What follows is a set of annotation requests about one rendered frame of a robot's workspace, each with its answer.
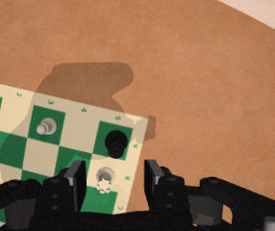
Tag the white pawn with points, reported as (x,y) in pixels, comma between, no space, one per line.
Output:
(48,127)

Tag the white rook chess piece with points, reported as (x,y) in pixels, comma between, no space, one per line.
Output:
(106,176)

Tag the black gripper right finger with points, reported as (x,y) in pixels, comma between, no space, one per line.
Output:
(173,205)

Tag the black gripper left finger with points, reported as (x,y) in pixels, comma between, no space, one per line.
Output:
(51,207)

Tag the green and cream chessboard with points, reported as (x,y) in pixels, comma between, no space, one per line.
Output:
(80,136)

